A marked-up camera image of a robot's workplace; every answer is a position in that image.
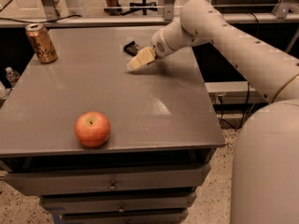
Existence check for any black office chair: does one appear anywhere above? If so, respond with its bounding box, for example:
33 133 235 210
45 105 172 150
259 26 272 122
122 0 158 16

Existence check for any person leg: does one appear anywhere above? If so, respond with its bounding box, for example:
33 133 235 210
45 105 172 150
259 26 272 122
104 0 122 16

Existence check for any grey drawer cabinet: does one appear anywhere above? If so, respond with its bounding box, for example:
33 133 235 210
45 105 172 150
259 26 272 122
0 27 224 224

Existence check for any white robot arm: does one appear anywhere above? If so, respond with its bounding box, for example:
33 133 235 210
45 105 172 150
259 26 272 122
127 0 299 224

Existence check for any clear water bottle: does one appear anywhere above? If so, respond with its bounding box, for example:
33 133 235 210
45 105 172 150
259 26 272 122
6 67 21 87

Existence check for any orange soda can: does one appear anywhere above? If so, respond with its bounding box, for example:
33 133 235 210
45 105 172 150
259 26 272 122
25 23 58 63

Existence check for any grey metal frame rail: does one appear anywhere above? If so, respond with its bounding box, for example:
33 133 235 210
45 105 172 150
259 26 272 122
0 13 299 28

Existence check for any red apple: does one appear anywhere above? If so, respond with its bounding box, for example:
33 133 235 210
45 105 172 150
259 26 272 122
75 111 110 147

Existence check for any black rxbar chocolate bar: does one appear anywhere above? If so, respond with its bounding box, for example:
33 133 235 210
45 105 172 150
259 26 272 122
123 41 142 56

